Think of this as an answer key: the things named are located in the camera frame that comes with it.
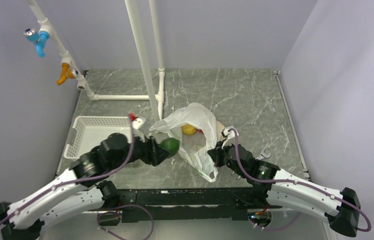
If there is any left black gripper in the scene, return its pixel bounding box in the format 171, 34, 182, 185
109, 129, 172, 170

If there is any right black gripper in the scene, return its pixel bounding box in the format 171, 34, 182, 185
207, 139, 248, 179

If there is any green fake fruit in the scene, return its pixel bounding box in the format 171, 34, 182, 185
159, 137, 180, 157

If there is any white plastic bag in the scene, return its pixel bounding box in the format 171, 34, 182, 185
150, 102, 225, 183

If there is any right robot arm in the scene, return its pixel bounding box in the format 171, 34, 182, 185
207, 141, 361, 238

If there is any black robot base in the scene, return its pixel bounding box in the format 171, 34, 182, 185
99, 187, 268, 223

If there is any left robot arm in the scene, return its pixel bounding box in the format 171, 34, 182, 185
0, 133, 180, 240

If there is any yellow fake fruit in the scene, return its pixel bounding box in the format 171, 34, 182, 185
181, 124, 197, 136

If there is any silver wrench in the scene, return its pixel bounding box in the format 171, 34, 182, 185
255, 148, 272, 161

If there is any white plastic basket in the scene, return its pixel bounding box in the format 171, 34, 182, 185
63, 116, 131, 160

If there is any orange valve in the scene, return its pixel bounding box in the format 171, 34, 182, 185
56, 62, 79, 86

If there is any blue valve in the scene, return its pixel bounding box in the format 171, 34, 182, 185
23, 28, 50, 58

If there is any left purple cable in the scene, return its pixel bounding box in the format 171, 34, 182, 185
0, 113, 136, 240

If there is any purple cable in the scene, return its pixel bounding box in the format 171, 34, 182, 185
226, 127, 373, 233
0, 113, 136, 240

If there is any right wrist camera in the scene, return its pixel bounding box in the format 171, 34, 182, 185
221, 126, 239, 148

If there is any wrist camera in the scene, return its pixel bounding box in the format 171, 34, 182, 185
128, 113, 152, 142
221, 126, 239, 148

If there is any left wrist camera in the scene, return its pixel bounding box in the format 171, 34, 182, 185
128, 113, 152, 142

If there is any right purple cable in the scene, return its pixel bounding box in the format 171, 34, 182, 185
226, 127, 373, 233

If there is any white PVC pipe frame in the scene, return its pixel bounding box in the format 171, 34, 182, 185
27, 0, 166, 121

